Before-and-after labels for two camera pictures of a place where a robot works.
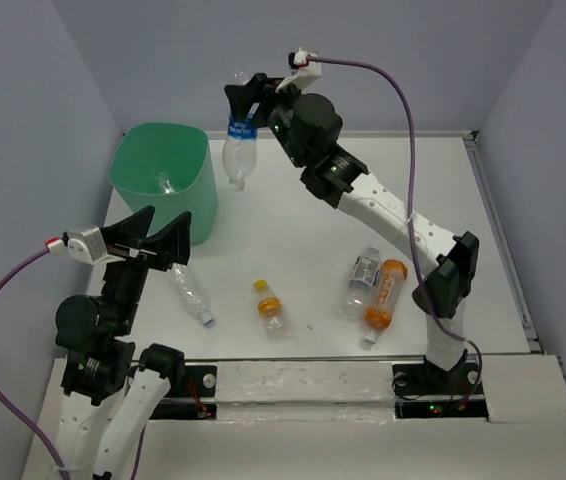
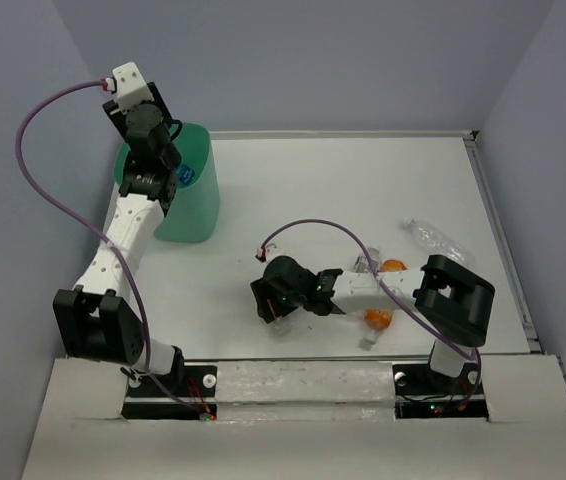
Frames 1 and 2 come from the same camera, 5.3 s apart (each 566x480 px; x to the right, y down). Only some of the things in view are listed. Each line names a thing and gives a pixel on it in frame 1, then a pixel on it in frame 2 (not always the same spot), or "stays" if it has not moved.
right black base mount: [427, 391] stays
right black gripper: [262, 84] to [263, 289]
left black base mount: [191, 397] stays
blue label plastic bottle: [240, 141] to [186, 175]
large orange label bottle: [383, 301] stays
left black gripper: [173, 240] to [160, 104]
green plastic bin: [169, 167] stays
